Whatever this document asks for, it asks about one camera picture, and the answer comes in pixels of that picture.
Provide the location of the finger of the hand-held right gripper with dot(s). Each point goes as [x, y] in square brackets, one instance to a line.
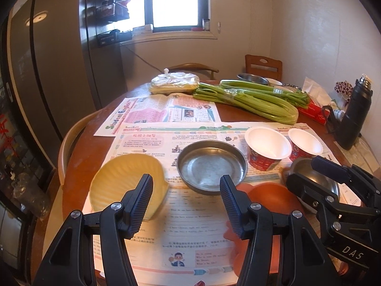
[333, 166]
[309, 193]

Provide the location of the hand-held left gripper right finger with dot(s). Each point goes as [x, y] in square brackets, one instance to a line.
[230, 208]

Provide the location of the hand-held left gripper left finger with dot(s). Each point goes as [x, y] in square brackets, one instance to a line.
[141, 205]

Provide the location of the stainless steel bowl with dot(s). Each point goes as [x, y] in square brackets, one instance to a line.
[300, 165]

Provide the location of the orange plastic plate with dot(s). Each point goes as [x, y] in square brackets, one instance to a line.
[273, 196]

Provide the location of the yellow shell-shaped plate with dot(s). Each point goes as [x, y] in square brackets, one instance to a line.
[119, 175]

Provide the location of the round metal plate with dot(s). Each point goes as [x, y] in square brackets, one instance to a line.
[208, 166]

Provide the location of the red paper bowl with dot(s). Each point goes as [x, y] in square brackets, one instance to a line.
[305, 144]
[268, 143]

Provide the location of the black thermos bottle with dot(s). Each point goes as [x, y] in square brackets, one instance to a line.
[354, 116]

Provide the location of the white small container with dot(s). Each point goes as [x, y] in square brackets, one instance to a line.
[337, 111]

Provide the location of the red tissue box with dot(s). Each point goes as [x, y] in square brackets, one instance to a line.
[311, 110]

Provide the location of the large colourful newspaper sheet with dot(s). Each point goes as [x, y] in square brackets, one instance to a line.
[148, 143]

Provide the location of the purple dotted cloth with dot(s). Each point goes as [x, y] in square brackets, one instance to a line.
[343, 88]

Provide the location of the patterned bowl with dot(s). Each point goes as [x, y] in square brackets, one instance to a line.
[288, 88]

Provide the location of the green celery bunch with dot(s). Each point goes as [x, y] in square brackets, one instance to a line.
[262, 107]
[268, 88]

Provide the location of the light wooden chair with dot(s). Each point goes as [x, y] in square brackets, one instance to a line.
[67, 146]

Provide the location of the pink printed newspaper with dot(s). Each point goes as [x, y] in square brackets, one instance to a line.
[154, 110]

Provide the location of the white bowl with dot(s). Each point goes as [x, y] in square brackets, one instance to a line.
[273, 82]

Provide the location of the steel basin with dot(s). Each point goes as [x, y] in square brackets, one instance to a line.
[253, 79]

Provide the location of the wooden chair with square back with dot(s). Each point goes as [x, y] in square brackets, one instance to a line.
[263, 62]

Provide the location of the clear plastic food bag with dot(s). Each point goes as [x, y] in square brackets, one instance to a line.
[172, 83]

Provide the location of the dark glass cabinet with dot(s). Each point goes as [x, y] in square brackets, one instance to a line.
[18, 143]

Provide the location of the wooden chair with curved back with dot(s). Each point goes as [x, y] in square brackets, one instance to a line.
[193, 65]

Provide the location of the black fridge side rack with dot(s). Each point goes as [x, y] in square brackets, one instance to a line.
[111, 10]
[113, 38]

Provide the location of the grey refrigerator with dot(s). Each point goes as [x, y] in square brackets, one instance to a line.
[44, 65]

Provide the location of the flat boxes on windowsill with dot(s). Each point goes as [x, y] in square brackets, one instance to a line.
[143, 29]

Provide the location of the window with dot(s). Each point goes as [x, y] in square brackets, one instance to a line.
[172, 0]

